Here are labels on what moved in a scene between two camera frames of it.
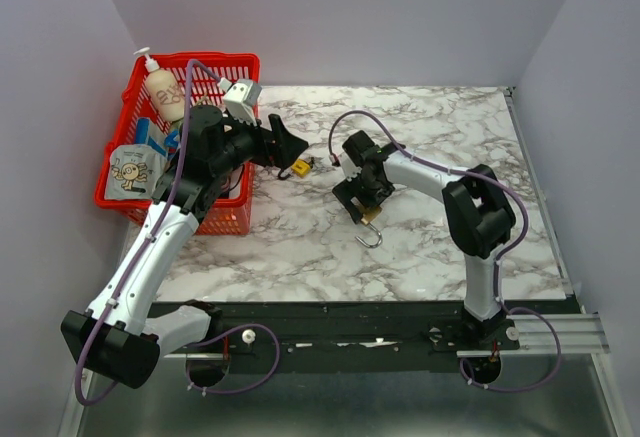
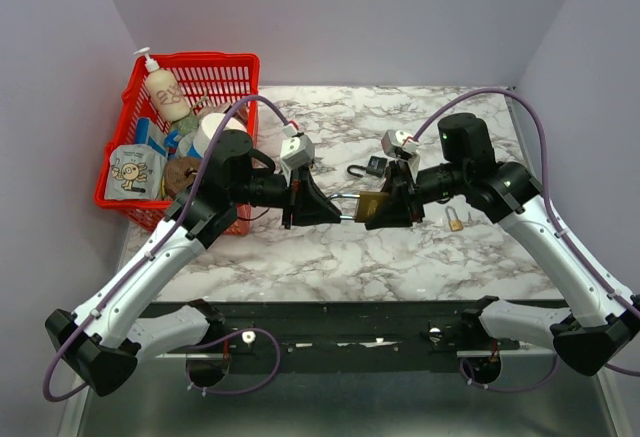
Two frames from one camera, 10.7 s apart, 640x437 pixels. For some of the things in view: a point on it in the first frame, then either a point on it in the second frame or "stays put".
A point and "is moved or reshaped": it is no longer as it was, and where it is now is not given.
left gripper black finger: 281,148 → 307,204
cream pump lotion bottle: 163,89 stays put
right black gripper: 345,191 → 402,202
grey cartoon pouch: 132,173 stays put
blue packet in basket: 147,133 stays put
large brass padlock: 369,213 is moved or reshaped
